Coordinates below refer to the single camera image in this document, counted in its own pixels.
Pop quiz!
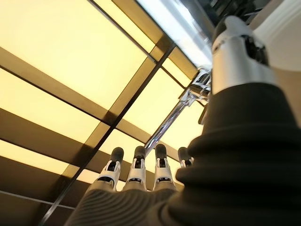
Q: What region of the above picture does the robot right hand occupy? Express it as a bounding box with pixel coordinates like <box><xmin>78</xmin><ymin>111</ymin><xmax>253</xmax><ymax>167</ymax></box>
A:
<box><xmin>63</xmin><ymin>15</ymin><xmax>301</xmax><ymax>226</ymax></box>

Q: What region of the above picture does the chrome kitchen faucet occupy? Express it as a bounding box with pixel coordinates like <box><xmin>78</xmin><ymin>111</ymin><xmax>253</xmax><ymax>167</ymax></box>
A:
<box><xmin>143</xmin><ymin>67</ymin><xmax>213</xmax><ymax>156</ymax></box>

